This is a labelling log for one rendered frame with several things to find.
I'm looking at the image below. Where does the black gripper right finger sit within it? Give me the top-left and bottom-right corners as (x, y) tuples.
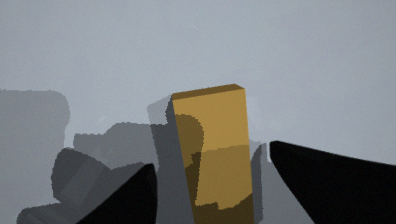
(269, 141), (396, 224)

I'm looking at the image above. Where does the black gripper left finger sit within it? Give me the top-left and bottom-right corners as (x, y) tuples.
(75, 164), (158, 224)

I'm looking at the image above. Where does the tan bar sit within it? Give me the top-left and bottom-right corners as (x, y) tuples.
(172, 84), (255, 224)

